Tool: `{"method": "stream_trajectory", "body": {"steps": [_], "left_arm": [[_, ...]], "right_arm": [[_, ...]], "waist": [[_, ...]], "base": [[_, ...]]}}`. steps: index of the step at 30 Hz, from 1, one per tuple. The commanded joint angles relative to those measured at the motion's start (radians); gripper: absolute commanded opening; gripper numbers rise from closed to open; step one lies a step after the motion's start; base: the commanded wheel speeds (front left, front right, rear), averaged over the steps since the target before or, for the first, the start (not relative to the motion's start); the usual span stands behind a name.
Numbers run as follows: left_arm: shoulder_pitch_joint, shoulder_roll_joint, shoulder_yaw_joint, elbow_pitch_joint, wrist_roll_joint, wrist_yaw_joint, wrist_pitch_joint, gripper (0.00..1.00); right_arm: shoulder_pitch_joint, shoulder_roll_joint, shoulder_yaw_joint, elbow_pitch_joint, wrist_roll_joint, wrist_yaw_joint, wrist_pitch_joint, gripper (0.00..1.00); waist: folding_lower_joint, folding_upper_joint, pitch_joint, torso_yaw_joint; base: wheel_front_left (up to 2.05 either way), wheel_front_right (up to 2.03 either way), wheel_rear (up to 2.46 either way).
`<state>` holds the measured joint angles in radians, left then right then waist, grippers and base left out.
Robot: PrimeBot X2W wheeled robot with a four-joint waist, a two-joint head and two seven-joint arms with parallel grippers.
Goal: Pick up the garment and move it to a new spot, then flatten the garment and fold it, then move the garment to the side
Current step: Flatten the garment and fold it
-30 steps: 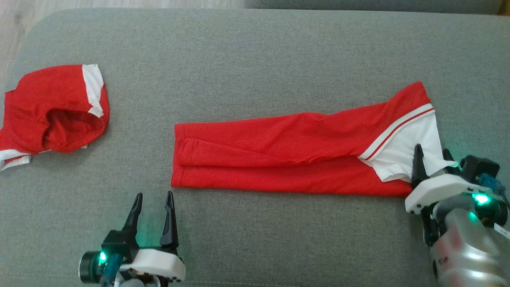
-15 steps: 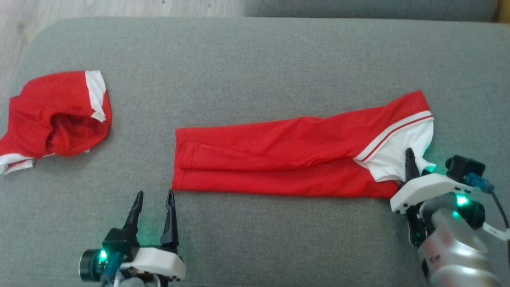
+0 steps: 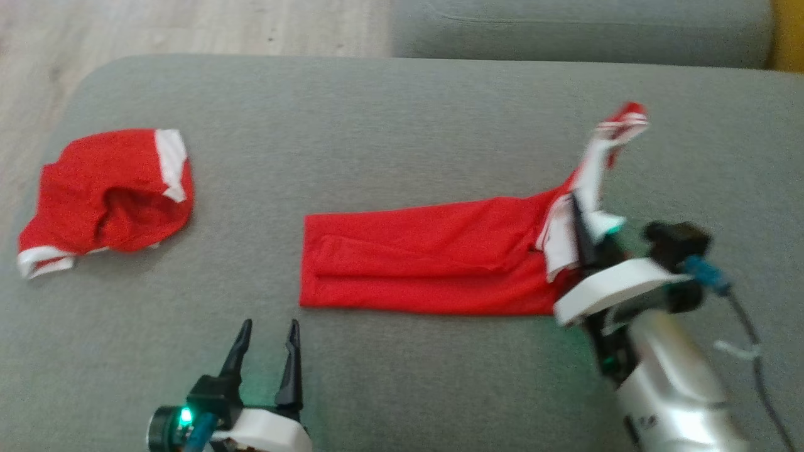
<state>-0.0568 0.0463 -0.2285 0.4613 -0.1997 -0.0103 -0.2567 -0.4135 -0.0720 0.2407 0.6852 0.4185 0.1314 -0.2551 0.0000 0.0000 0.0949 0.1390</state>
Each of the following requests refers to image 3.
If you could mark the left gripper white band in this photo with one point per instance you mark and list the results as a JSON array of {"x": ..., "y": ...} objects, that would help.
[{"x": 264, "y": 433}]

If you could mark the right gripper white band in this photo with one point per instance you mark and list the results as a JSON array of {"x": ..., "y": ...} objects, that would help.
[{"x": 609, "y": 289}]

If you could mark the red trousers striped white waistband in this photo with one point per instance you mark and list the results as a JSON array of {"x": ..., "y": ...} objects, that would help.
[{"x": 427, "y": 257}]

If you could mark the red shorts white bands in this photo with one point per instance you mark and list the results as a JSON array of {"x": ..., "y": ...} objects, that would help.
[{"x": 107, "y": 182}]

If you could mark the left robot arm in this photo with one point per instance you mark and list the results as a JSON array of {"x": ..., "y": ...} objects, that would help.
[{"x": 164, "y": 430}]

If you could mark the large grey sofa seat cushion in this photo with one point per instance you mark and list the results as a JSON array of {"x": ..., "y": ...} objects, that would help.
[{"x": 402, "y": 125}]

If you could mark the yellow sofa backrest cushion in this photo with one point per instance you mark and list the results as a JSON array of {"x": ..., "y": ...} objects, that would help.
[{"x": 790, "y": 31}]

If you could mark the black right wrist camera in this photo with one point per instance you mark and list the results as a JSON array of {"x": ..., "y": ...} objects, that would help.
[{"x": 678, "y": 242}]

